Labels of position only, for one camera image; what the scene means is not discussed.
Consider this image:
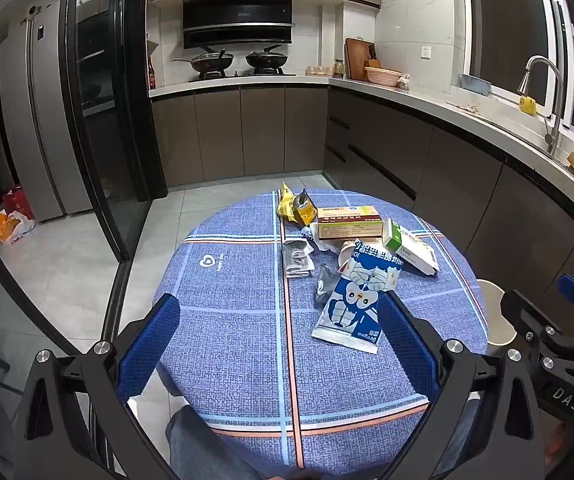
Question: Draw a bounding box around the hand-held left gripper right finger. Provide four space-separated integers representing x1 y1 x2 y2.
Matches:
377 290 551 480

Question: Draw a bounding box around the black framed glass door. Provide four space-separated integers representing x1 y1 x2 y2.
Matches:
59 0 168 262

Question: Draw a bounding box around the dark grey wrapper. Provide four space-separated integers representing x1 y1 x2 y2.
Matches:
314 262 340 306

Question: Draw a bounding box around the silver refrigerator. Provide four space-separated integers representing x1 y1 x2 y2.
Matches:
0 5 80 223

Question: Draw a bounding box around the wooden cutting board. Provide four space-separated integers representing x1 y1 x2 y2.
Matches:
344 37 378 81

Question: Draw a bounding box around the round table blue tablecloth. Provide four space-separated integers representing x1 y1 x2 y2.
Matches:
153 187 490 466

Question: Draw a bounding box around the green white carton box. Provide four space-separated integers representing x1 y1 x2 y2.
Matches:
383 218 440 276

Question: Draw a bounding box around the gas stove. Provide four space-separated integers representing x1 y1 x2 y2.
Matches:
189 67 298 81

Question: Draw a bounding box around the beige red cardboard box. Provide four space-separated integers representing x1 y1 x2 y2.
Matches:
316 206 384 241

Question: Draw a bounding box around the silver foil wrapper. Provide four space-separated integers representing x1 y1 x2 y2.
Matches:
282 239 316 278

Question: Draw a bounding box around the orange plastic bag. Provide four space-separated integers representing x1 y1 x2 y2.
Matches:
0 210 36 245

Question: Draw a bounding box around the kitchen window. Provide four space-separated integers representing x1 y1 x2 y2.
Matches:
467 0 574 137

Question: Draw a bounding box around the black wok with lid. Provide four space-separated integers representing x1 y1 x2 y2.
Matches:
172 49 235 75

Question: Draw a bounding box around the white tissue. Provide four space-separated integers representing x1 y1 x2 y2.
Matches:
301 227 340 256

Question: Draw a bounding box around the steel kitchen faucet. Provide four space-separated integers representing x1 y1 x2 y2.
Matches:
517 56 566 154

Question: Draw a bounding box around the yellow grey foil packet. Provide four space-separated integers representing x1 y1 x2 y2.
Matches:
292 189 317 227

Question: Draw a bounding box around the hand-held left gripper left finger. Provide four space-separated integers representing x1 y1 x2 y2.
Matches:
14 292 182 480

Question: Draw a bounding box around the black range hood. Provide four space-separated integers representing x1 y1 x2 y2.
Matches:
182 0 296 50

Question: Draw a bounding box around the blue tray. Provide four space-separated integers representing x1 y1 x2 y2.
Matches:
459 74 490 96

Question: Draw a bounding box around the blue white cartoon packet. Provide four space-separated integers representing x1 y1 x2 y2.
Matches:
312 250 405 356

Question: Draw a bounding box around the white trash bin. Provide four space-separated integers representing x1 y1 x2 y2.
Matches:
477 280 518 349

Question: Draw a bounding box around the person's left leg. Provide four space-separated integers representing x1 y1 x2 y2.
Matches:
165 405 288 480

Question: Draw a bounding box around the red bag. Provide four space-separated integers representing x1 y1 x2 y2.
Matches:
2 186 36 221

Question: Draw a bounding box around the yellow crinkled snack wrapper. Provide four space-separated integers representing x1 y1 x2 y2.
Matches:
277 181 300 221

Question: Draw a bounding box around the woven basket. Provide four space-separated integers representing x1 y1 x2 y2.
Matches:
364 66 403 87

